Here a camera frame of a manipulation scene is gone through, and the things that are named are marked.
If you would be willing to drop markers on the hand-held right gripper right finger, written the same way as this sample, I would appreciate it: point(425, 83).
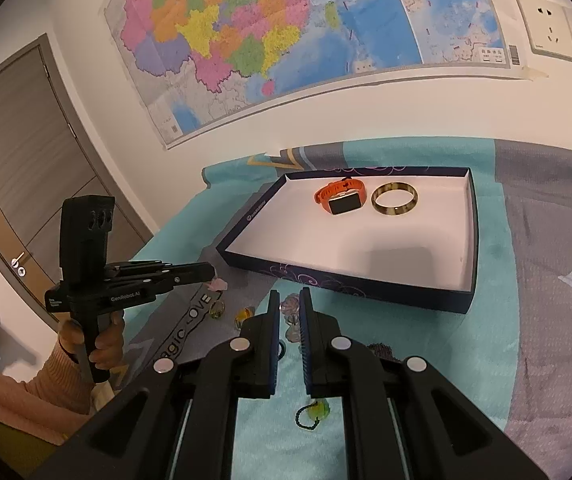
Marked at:
point(306, 345)

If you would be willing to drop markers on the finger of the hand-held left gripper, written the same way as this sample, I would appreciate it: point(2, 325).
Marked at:
point(191, 275)
point(138, 266)

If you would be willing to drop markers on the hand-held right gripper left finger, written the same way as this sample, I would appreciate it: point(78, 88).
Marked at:
point(273, 345)

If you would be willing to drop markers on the pink pendant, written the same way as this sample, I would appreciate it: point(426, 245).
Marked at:
point(217, 286)

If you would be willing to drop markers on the purple grape brooch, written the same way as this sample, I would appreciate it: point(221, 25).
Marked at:
point(381, 350)

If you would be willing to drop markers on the dark blue box lid tray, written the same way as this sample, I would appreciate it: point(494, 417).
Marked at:
point(376, 255)

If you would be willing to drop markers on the person's left forearm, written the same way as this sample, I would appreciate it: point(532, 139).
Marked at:
point(21, 390)

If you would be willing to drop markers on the person's left hand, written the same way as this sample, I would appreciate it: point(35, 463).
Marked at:
point(106, 340)

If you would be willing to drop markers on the grey-brown door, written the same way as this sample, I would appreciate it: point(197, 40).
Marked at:
point(26, 150)

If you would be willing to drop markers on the orange smartwatch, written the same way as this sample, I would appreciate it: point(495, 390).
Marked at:
point(343, 204)

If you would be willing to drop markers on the brown yellow bangle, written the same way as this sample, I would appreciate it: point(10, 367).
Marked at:
point(377, 206)

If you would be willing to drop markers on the tape strip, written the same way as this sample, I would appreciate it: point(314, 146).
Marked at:
point(535, 74)

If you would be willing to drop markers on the colourful wall map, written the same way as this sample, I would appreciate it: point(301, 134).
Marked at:
point(276, 35)

